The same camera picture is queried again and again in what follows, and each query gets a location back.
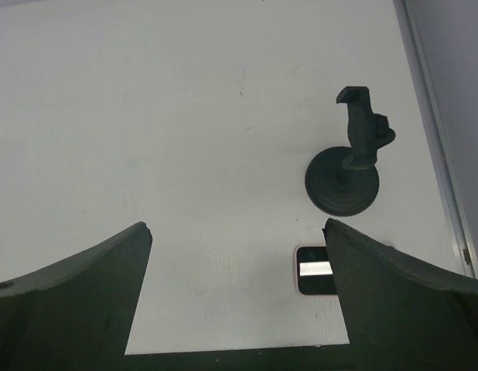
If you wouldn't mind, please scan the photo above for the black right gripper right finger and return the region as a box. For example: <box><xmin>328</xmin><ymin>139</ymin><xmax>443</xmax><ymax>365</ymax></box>
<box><xmin>323</xmin><ymin>219</ymin><xmax>478</xmax><ymax>370</ymax></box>

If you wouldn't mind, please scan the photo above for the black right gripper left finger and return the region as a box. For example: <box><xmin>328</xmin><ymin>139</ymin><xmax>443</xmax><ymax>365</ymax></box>
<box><xmin>0</xmin><ymin>222</ymin><xmax>152</xmax><ymax>370</ymax></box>

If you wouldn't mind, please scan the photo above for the phone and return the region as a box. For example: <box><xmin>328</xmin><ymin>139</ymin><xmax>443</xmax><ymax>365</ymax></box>
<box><xmin>295</xmin><ymin>246</ymin><xmax>337</xmax><ymax>296</ymax></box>

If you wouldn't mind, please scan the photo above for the black phone stand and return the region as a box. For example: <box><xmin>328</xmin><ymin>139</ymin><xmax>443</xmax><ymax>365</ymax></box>
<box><xmin>305</xmin><ymin>86</ymin><xmax>396</xmax><ymax>217</ymax></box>

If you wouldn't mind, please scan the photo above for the aluminium frame post right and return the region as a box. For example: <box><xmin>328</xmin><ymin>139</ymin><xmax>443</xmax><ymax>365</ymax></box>
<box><xmin>394</xmin><ymin>1</ymin><xmax>478</xmax><ymax>278</ymax></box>

